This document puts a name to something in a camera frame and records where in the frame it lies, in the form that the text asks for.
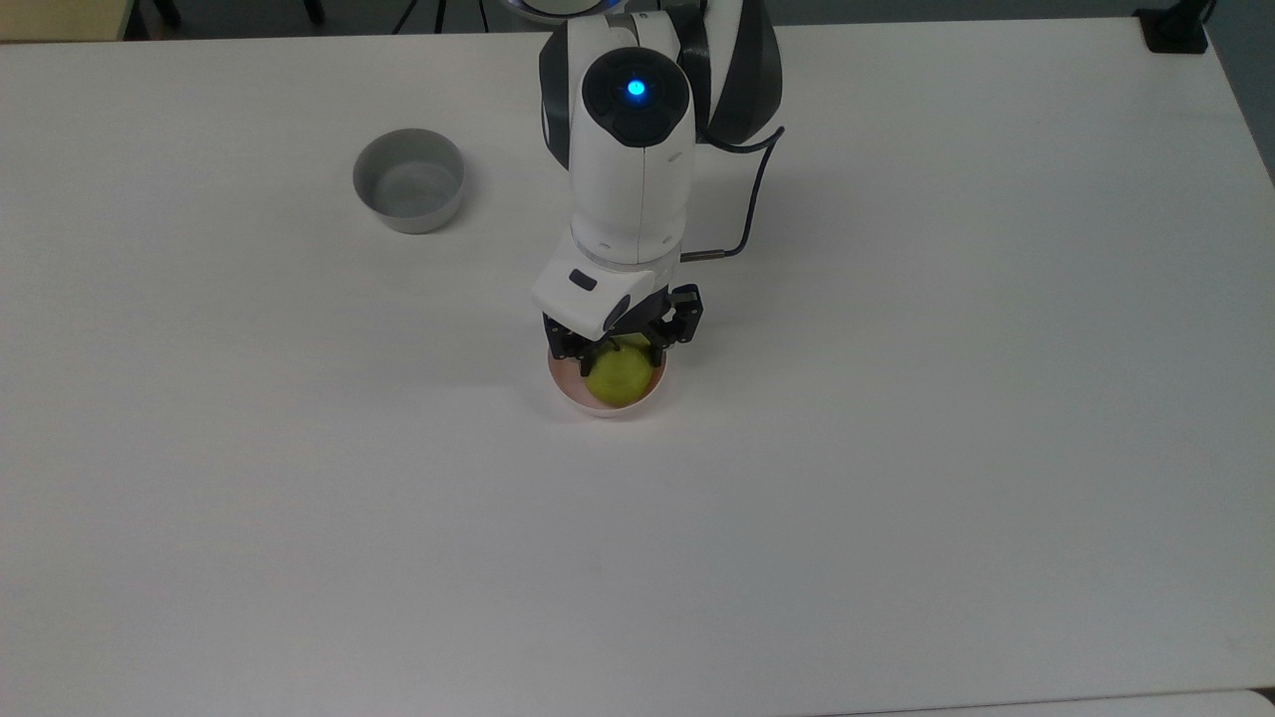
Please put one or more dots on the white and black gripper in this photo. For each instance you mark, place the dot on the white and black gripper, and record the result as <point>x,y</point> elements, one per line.
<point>583,294</point>

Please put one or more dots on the green apple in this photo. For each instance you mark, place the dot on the green apple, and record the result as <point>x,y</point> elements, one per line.
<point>618,383</point>

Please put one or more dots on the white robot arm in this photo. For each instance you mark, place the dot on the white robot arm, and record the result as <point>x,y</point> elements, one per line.
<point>637,179</point>

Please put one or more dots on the pink bowl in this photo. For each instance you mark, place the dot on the pink bowl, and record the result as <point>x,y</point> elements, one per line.
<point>564,379</point>

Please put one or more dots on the gray bowl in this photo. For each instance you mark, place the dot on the gray bowl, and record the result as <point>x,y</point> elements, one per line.
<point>408,189</point>

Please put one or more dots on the black tripod legs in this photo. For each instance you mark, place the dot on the black tripod legs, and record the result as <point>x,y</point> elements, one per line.
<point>440,12</point>

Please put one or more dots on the black chair leg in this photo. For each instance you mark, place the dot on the black chair leg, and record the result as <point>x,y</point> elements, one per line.
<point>314,10</point>
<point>167,12</point>

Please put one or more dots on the yellow wooden board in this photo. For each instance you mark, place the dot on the yellow wooden board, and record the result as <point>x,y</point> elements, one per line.
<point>60,18</point>

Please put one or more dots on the black camera stand clamp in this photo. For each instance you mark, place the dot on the black camera stand clamp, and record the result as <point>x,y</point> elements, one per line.
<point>1175,30</point>

